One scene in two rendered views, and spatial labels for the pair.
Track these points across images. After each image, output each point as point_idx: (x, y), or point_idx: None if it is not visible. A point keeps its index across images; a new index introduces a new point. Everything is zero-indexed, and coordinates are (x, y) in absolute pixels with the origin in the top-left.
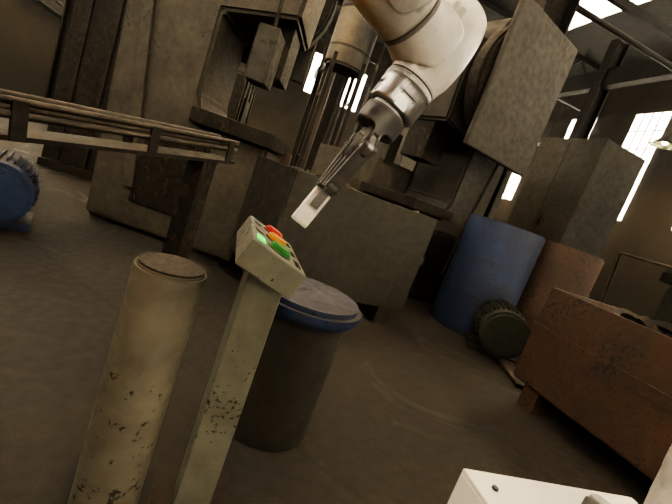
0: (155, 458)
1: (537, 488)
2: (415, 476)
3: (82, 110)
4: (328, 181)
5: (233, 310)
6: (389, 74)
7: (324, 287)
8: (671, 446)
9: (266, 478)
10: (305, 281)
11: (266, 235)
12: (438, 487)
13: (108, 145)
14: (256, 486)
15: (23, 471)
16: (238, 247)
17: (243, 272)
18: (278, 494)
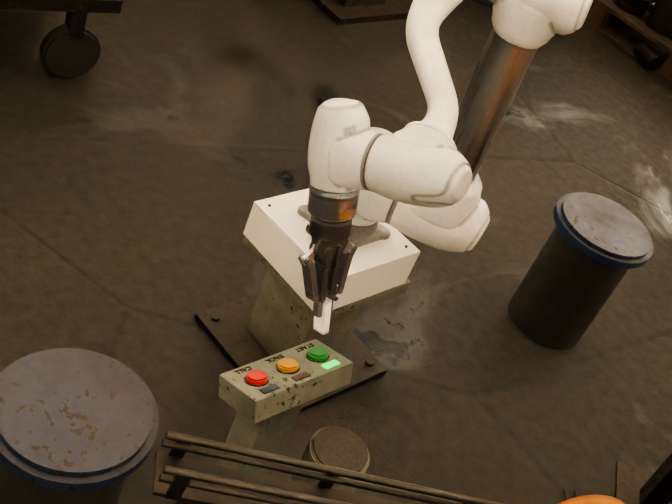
0: None
1: (308, 250)
2: (11, 362)
3: (423, 486)
4: (342, 289)
5: (275, 431)
6: (356, 200)
7: (18, 398)
8: (437, 218)
9: (135, 497)
10: (29, 423)
11: (297, 371)
12: (12, 340)
13: (374, 503)
14: (151, 501)
15: None
16: (325, 390)
17: (267, 418)
18: (146, 481)
